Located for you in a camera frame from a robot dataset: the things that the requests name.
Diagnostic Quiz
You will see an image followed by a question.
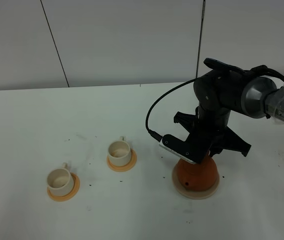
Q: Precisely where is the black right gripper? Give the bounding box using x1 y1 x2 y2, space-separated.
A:
162 107 251 164

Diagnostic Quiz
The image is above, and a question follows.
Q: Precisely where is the brown clay teapot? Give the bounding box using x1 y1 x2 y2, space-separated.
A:
175 154 219 192

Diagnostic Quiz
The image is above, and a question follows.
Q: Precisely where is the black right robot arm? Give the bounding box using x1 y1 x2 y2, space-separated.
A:
159 58 284 164

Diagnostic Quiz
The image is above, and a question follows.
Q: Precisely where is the beige round teapot saucer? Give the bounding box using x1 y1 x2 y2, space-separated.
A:
172 166 220 200

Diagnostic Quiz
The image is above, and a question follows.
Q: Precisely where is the orange coaster near left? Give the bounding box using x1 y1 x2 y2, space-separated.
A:
47 172 81 203

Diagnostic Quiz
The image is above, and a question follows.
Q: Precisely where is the white teacup near left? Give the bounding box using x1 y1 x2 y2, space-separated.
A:
47 163 74 197

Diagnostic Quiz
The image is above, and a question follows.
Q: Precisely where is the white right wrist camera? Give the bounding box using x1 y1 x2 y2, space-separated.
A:
159 142 196 165

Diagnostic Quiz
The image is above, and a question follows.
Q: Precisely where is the black right camera cable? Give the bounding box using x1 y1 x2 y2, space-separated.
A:
145 77 200 141

